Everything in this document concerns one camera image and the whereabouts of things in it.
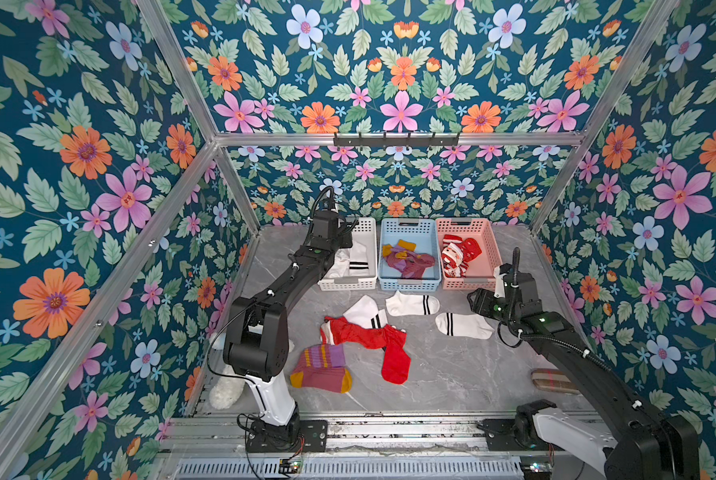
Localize small white ankle sock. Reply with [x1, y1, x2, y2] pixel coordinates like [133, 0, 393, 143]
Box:
[325, 249, 350, 278]

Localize white crew sock black stripes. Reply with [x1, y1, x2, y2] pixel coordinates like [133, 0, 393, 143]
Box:
[349, 240, 370, 276]

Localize red santa face sock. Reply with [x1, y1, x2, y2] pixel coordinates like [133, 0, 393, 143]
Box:
[442, 234, 483, 263]

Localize purple striped sock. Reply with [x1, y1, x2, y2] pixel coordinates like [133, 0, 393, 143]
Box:
[289, 344, 352, 394]
[381, 240, 418, 273]
[391, 250, 435, 279]

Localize purple striped sock bottom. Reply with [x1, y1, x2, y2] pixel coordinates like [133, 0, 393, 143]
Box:
[391, 250, 435, 279]

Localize plain red sock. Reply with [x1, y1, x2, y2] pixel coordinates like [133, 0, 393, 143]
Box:
[320, 317, 411, 385]

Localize red white striped santa sock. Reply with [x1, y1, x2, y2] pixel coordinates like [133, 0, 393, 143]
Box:
[441, 242, 467, 278]

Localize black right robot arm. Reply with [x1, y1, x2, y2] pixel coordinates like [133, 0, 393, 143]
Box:
[467, 261, 701, 479]

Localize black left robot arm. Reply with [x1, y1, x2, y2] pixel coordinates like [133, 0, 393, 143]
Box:
[222, 209, 357, 430]

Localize white plastic basket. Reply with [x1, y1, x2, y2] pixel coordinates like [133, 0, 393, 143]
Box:
[318, 217, 378, 292]

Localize pink plastic basket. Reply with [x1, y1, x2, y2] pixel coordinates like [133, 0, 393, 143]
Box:
[435, 218, 502, 291]

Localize light blue plastic basket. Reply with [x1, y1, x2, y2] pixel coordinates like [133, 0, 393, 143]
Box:
[377, 218, 442, 293]

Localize white sock far right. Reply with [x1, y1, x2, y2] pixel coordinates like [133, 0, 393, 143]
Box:
[435, 312, 495, 340]

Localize plaid beige pouch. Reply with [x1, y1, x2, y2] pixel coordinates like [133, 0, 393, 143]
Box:
[530, 368, 580, 395]

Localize white sock black stripes left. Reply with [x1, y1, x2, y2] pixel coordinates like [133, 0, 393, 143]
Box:
[343, 295, 388, 329]

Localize white sock black stripes right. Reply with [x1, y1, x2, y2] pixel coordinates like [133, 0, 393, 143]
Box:
[385, 291, 440, 317]

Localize white teddy bear blue sweater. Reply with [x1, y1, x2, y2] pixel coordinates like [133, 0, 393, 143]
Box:
[207, 332, 296, 412]

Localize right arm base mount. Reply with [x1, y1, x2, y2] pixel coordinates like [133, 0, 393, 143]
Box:
[476, 399, 557, 451]

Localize black hook rail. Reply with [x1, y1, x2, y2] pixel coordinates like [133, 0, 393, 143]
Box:
[332, 132, 460, 149]

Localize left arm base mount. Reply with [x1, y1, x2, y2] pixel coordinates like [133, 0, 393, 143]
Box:
[246, 418, 329, 453]

